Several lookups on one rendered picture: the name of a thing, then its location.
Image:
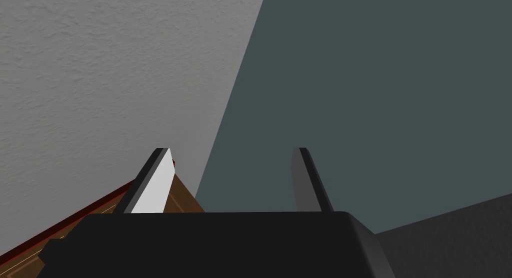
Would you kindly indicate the brown wooden door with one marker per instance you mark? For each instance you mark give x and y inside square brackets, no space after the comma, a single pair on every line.
[182,202]

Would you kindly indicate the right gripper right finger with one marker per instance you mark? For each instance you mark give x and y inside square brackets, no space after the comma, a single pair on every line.
[307,186]

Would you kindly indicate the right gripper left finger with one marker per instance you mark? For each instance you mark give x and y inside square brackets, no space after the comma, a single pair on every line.
[154,188]

